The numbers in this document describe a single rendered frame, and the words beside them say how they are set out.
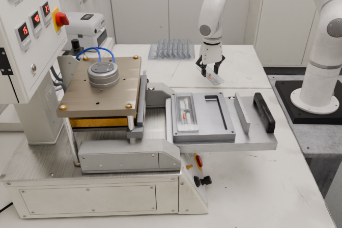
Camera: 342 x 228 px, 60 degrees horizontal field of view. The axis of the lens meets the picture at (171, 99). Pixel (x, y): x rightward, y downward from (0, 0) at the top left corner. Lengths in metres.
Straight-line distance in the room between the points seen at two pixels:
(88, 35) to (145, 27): 1.67
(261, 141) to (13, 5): 0.65
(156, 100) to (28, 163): 0.41
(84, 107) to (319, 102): 0.95
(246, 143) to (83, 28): 1.15
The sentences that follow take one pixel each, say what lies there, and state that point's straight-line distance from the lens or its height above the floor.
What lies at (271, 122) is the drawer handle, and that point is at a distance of 0.84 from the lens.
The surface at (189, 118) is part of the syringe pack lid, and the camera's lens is 0.82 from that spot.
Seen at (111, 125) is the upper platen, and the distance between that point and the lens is 0.76.
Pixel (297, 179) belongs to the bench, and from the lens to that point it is 1.07.
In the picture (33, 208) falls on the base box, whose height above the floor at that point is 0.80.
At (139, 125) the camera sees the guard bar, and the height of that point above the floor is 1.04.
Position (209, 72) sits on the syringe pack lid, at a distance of 1.43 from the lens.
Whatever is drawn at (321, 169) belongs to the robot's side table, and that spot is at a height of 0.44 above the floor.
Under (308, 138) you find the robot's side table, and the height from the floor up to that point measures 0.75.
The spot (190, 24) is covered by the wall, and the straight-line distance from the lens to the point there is 3.26.
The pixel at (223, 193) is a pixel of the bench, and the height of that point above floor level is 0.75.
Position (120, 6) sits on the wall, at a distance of 3.26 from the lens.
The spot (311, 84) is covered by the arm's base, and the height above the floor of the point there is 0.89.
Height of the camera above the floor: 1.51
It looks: 35 degrees down
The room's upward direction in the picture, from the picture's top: 1 degrees counter-clockwise
